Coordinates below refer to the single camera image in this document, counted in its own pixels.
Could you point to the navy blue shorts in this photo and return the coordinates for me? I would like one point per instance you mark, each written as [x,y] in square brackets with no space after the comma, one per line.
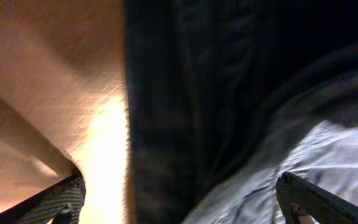
[226,96]

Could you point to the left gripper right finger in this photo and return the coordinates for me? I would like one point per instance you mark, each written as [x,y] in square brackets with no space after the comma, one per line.
[303,202]

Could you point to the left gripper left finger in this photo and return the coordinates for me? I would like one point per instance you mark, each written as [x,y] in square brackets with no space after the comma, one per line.
[60,203]

